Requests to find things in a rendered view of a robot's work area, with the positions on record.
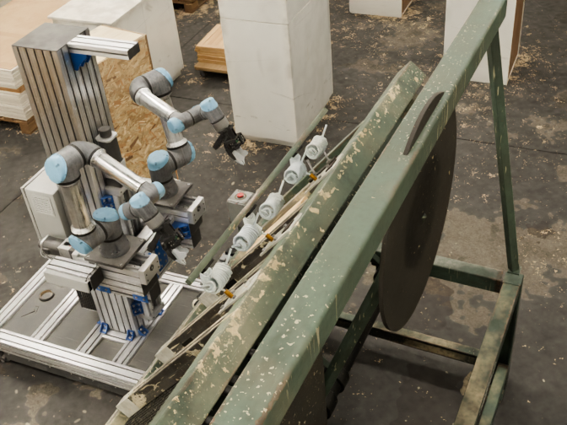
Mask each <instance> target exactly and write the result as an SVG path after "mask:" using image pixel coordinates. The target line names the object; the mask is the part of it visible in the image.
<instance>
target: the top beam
mask: <svg viewBox="0 0 567 425"><path fill-rule="evenodd" d="M425 78H426V75H425V74H424V73H423V72H422V71H421V70H420V69H419V68H418V67H417V66H416V65H415V64H414V63H413V62H411V61H410V62H409V63H408V64H407V65H405V66H404V67H403V68H402V69H401V70H400V71H399V72H398V73H397V75H396V76H395V77H394V79H393V80H392V81H391V82H390V84H389V85H388V87H387V88H386V90H385V91H384V93H383V94H382V96H381V97H380V98H379V99H378V101H377V102H376V104H375V105H374V107H373V108H372V110H371V111H370V113H369V114H368V115H367V116H366V117H365V119H364V121H363V122H362V124H361V125H360V126H359V128H358V130H357V131H356V132H355V134H354V135H353V136H352V138H351V139H350V140H349V142H348V144H347V145H346V146H345V148H344V149H343V151H342V152H341V153H340V154H339V156H340V155H341V154H342V153H343V156H342V158H341V159H340V161H339V162H338V163H337V165H336V167H335V168H334V169H333V170H332V171H331V172H330V173H329V174H328V175H327V176H326V177H325V178H323V179H322V180H321V182H320V183H319V185H318V186H317V188H316V189H315V190H314V191H313V193H312V194H311V195H310V197H309V199H308V200H307V202H306V203H305V205H304V206H303V207H302V208H301V209H300V211H299V213H298V214H297V216H298V215H299V214H300V213H302V215H301V216H300V218H299V220H298V221H297V222H296V224H295V225H294V227H293V228H292V229H291V230H290V232H289V233H288V234H286V235H285V236H284V237H283V238H282V239H281V240H280V241H279V242H278V243H277V244H276V245H275V246H274V248H273V250H272V251H271V252H270V254H269V255H268V257H267V258H266V260H265V261H264V262H263V263H262V265H261V266H260V268H259V269H258V271H259V270H260V269H263V271H262V273H261V274H260V275H259V277H258V278H257V280H256V281H255V282H254V283H253V285H252V286H251V288H250V290H249V291H248V292H247V293H245V294H244V295H243V296H242V297H240V298H239V299H238V300H236V301H235V303H234V305H233V306H232V308H231V309H230V310H229V312H228V314H227V315H226V316H225V317H224V319H223V320H222V321H221V323H220V324H219V326H218V328H217V329H216V330H215V332H214V333H213V334H212V335H211V337H210V338H209V340H208V342H207V343H206V344H205V346H204V347H203V349H202V350H201V352H200V353H199V354H198V355H197V357H196V358H195V360H194V361H193V363H192V364H191V366H190V367H189V369H188V370H187V371H186V372H185V374H184V375H183V377H182V378H181V380H180V381H179V383H178V384H177V385H176V387H175V388H174V389H173V391H172V392H171V393H170V395H169V397H168V398H167V399H166V401H165V403H164V404H163V406H162V407H161V408H160V409H159V411H158V412H157V413H156V415H155V416H154V418H153V420H152V421H151V422H150V424H149V425H202V424H203V422H204V420H205V419H206V417H207V416H208V414H209V413H210V412H211V410H212V408H213V406H214V405H215V403H216V402H217V400H218V399H219V397H220V396H221V394H222V393H223V391H224V389H225V387H226V386H227V384H228V383H229V382H230V380H231V379H232V377H233V376H234V374H235V372H236V370H237V369H238V368H239V367H240V365H241V363H242V362H243V360H244V358H245V357H246V355H247V353H248V352H249V351H250V350H251V347H252V346H253V344H254V343H255V341H256V340H257V338H258V337H259V336H260V334H261V332H262V330H263V329H264V327H265V326H266V324H267V323H268V321H269V320H270V318H271V317H272V315H273V313H274V312H275V310H276V308H277V307H278V306H279V304H280V303H281V301H282V300H283V298H284V296H285V294H286V293H287V292H288V291H289V289H290V287H291V286H292V284H293V282H294V280H295V279H296V278H297V276H298V275H299V274H300V271H301V270H302V268H303V267H304V265H305V263H306V262H307V261H308V260H309V258H310V256H311V254H312V253H313V251H314V250H315V248H316V247H317V245H318V244H319V242H320V241H321V239H322V237H323V236H324V234H325V233H326V231H327V230H328V228H329V227H330V225H331V224H332V222H333V220H334V218H335V217H336V216H337V215H338V213H339V211H340V210H341V208H342V206H343V204H344V203H345V202H346V201H347V199H348V197H349V195H350V194H351V192H352V191H353V189H354V188H355V186H356V185H357V184H358V182H359V180H360V178H361V177H362V175H363V174H364V172H365V171H366V169H367V168H368V166H369V165H370V163H371V161H372V160H373V158H374V157H375V155H376V154H377V152H378V151H379V149H380V148H381V146H382V144H383V142H385V140H386V138H387V137H388V135H389V134H390V132H391V130H392V128H393V127H394V126H395V125H396V123H397V121H398V120H399V118H400V116H401V115H402V113H403V112H404V111H405V109H406V108H407V106H408V104H409V102H410V101H411V99H412V98H413V96H414V95H415V93H416V92H417V90H418V89H419V87H420V85H421V84H422V82H423V81H424V79H425ZM339 156H338V157H339ZM258 271H257V272H258ZM257 272H256V273H257Z"/></svg>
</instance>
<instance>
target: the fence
mask: <svg viewBox="0 0 567 425"><path fill-rule="evenodd" d="M311 183H312V182H311ZM311 183H308V184H307V185H306V186H305V187H304V188H303V189H302V190H301V191H300V192H298V193H297V194H296V195H295V196H294V197H293V198H292V199H291V200H290V201H289V202H287V203H286V204H285V205H284V206H283V207H282V209H281V211H280V212H279V214H278V215H277V216H276V217H275V218H273V219H271V220H268V221H267V222H265V223H264V224H263V225H262V226H261V228H262V231H263V233H265V232H266V231H267V230H268V229H269V228H270V227H271V226H272V225H274V224H275V223H276V222H277V221H278V220H279V219H280V218H281V217H282V216H283V215H284V214H285V213H286V212H287V211H288V210H289V209H291V208H292V207H293V206H294V205H295V204H296V203H297V202H299V201H300V200H301V199H302V198H303V197H304V196H306V197H308V196H309V195H310V194H311V193H310V192H308V193H307V194H305V191H306V188H307V186H310V184H311Z"/></svg>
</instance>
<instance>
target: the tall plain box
mask: <svg viewBox="0 0 567 425"><path fill-rule="evenodd" d="M218 3H219V14H220V23H221V29H222V35H223V41H224V53H225V59H226V65H227V71H228V78H229V89H230V95H231V101H232V108H233V114H234V120H235V132H236V133H238V132H241V133H242V135H243V136H244V137H242V138H245V139H251V140H256V141H261V142H266V143H276V144H281V145H287V146H292V147H293V146H294V144H295V143H296V142H297V141H298V139H299V138H300V137H301V135H302V134H303V133H304V132H305V130H306V129H307V128H308V126H309V125H310V124H311V123H312V122H313V121H314V119H315V118H316V117H317V115H318V114H319V113H320V112H321V110H322V109H323V108H324V107H325V105H326V104H327V102H328V101H329V98H330V96H331V95H332V93H333V86H332V49H331V31H330V12H329V0H218ZM242 135H241V136H242Z"/></svg>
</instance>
